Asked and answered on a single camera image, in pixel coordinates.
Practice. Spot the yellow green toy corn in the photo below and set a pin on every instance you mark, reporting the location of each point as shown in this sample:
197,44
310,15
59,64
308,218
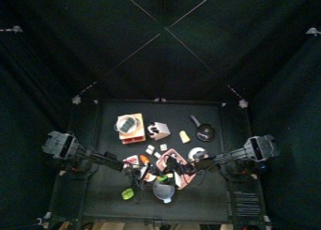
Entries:
162,178

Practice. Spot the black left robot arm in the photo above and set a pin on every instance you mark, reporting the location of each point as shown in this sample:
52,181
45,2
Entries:
83,152

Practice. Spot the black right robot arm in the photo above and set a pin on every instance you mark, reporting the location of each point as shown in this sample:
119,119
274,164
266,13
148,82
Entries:
246,152

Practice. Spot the orange rimmed toy plate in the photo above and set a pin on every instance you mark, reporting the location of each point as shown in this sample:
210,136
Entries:
150,177

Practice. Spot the pink plastic tray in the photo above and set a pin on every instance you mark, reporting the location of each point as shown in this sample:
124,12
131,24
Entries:
160,160

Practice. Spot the orange toy carrot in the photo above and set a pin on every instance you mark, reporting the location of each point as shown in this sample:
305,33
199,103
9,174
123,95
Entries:
144,159

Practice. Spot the red white toy watermelon slice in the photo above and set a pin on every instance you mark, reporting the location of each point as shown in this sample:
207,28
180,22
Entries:
131,160

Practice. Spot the white toy kettle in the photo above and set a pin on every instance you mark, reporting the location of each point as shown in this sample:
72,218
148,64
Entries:
195,152

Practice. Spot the green toy leaf vegetable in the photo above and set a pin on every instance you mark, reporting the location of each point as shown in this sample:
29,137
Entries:
127,193

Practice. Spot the clear plastic measuring cup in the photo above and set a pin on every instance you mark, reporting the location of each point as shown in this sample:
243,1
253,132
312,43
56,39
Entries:
163,191

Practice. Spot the yellow toy cheese wedge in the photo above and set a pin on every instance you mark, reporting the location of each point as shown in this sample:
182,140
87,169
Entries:
184,136

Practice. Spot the white toy toaster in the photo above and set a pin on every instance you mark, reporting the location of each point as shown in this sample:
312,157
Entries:
158,130

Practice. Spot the black toy frying pan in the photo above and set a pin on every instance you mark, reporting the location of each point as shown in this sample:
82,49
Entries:
203,131

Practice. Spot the orange wooden toy stove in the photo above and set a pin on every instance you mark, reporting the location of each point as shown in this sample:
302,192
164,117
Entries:
131,129

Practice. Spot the silver toy pot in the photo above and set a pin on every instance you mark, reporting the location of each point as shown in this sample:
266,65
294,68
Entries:
127,125

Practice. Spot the grey metal frame bracket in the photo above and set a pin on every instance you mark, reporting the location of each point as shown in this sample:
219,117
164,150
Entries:
242,103
16,29
44,220
75,99
159,99
312,31

